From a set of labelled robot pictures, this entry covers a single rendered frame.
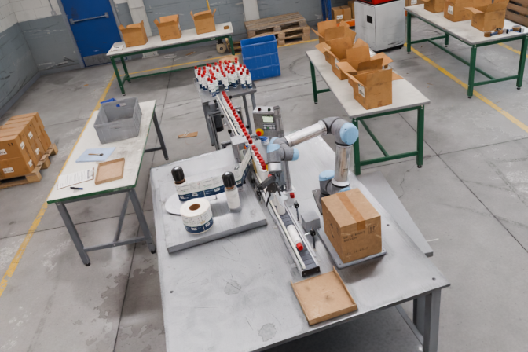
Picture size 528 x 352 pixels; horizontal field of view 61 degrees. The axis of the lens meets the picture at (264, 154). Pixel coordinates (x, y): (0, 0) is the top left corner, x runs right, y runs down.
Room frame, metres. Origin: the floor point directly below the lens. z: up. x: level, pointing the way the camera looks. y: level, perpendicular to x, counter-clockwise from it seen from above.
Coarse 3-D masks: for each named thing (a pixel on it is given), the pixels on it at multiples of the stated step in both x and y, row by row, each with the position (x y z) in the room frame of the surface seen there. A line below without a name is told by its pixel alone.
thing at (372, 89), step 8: (344, 72) 4.22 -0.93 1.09; (368, 72) 4.29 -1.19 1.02; (376, 72) 3.93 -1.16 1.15; (384, 72) 3.94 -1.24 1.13; (392, 72) 4.20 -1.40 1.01; (360, 80) 4.28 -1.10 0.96; (368, 80) 3.93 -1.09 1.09; (376, 80) 3.94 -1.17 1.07; (384, 80) 3.96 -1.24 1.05; (392, 80) 3.98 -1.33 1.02; (360, 88) 4.08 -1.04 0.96; (368, 88) 3.94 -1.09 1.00; (376, 88) 3.95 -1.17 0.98; (384, 88) 3.96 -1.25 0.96; (360, 96) 4.10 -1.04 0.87; (368, 96) 3.94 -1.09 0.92; (376, 96) 3.95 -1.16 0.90; (384, 96) 3.96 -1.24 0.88; (368, 104) 3.94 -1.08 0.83; (376, 104) 3.95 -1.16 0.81; (384, 104) 3.96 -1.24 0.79
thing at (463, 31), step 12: (408, 12) 7.40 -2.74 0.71; (420, 12) 7.02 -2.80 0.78; (408, 24) 7.39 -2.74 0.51; (432, 24) 6.50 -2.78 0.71; (444, 24) 6.18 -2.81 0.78; (456, 24) 6.09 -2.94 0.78; (468, 24) 6.00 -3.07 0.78; (504, 24) 5.74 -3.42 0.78; (516, 24) 5.66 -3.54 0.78; (408, 36) 7.39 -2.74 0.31; (444, 36) 7.42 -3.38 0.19; (456, 36) 5.67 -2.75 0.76; (468, 36) 5.53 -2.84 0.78; (480, 36) 5.45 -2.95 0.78; (492, 36) 5.38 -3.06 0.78; (504, 36) 5.30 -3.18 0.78; (516, 36) 5.30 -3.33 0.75; (408, 48) 7.39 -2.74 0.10; (444, 48) 6.83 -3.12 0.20; (480, 72) 5.71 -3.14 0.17; (468, 84) 5.36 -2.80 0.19; (480, 84) 5.34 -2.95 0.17; (516, 84) 5.38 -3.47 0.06; (468, 96) 5.34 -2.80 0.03
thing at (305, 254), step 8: (256, 176) 2.94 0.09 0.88; (264, 192) 2.73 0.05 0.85; (272, 208) 2.53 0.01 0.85; (280, 216) 2.39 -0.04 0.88; (288, 216) 2.38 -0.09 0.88; (280, 224) 2.31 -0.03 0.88; (288, 224) 2.30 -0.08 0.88; (288, 240) 2.14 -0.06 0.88; (296, 248) 2.06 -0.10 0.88; (304, 248) 2.05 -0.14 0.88; (296, 256) 1.99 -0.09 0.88; (304, 256) 1.98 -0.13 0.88; (304, 264) 1.92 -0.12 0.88; (312, 264) 1.91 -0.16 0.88
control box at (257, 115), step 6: (264, 108) 2.83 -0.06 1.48; (252, 114) 2.81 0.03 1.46; (258, 114) 2.78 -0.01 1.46; (264, 114) 2.76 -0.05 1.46; (270, 114) 2.74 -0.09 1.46; (258, 120) 2.78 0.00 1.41; (258, 126) 2.79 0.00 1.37; (276, 126) 2.73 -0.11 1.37; (264, 132) 2.77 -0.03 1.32; (270, 132) 2.75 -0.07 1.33; (276, 132) 2.74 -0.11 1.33
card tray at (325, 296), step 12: (324, 276) 1.85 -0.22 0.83; (336, 276) 1.83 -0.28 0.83; (300, 288) 1.79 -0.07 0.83; (312, 288) 1.77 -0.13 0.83; (324, 288) 1.76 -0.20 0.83; (336, 288) 1.74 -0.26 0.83; (300, 300) 1.67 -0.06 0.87; (312, 300) 1.69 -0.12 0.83; (324, 300) 1.68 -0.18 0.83; (336, 300) 1.66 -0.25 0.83; (348, 300) 1.65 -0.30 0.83; (312, 312) 1.61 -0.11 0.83; (324, 312) 1.60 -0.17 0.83; (336, 312) 1.56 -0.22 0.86; (348, 312) 1.58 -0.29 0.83
